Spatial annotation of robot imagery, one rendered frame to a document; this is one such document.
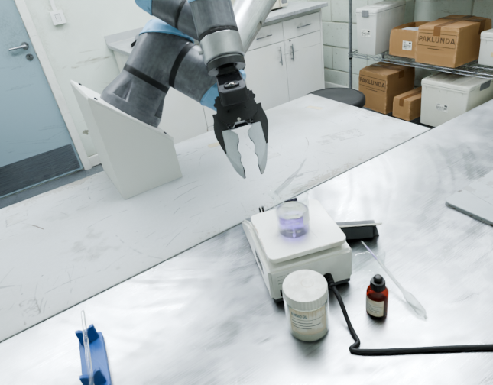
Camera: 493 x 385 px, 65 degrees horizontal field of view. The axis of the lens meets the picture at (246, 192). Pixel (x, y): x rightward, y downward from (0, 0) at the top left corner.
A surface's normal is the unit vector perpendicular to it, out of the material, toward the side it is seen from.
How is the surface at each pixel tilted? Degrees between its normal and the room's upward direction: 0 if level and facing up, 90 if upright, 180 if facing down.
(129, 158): 90
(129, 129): 90
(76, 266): 0
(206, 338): 0
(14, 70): 90
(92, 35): 90
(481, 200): 0
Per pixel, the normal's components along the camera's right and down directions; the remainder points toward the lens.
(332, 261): 0.23, 0.48
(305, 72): 0.53, 0.38
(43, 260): -0.14, -0.84
